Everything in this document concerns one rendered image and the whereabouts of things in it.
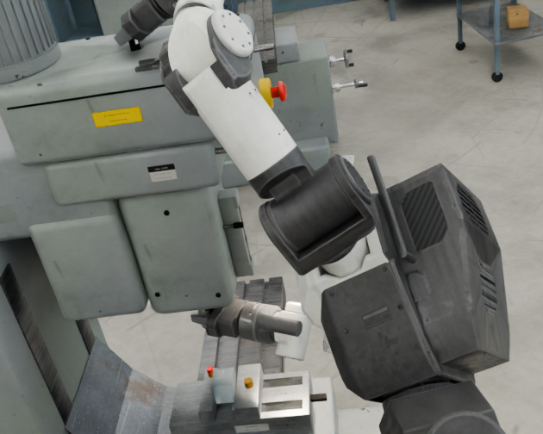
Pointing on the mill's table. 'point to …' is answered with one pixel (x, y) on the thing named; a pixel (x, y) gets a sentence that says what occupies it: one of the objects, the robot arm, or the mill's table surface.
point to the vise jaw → (247, 403)
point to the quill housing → (181, 249)
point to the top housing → (100, 102)
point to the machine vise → (202, 415)
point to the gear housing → (135, 173)
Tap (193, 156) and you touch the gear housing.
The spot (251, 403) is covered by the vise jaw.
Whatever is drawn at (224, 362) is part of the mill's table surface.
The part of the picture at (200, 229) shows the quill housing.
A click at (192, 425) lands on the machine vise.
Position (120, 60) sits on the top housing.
